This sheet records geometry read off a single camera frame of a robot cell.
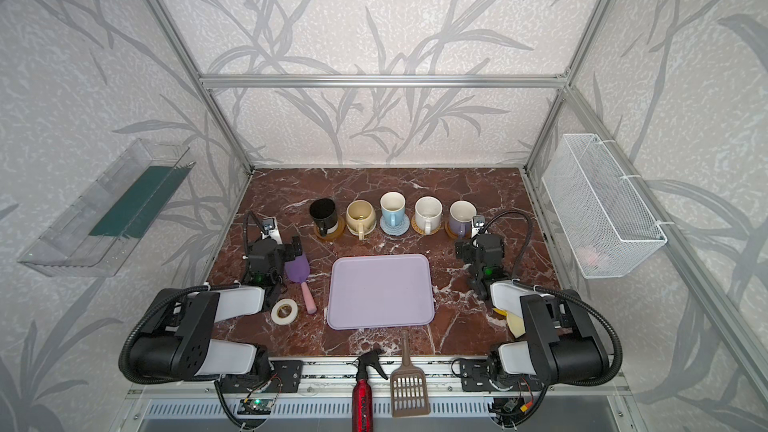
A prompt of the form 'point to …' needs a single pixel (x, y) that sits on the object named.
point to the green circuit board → (254, 406)
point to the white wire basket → (604, 222)
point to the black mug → (324, 212)
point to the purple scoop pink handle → (299, 271)
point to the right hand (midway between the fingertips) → (479, 226)
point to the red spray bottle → (362, 397)
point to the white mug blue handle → (393, 206)
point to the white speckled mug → (428, 212)
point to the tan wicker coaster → (415, 227)
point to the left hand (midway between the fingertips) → (282, 223)
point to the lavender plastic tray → (385, 290)
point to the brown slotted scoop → (409, 388)
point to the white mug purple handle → (461, 213)
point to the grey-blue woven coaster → (396, 230)
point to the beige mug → (360, 218)
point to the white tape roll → (283, 321)
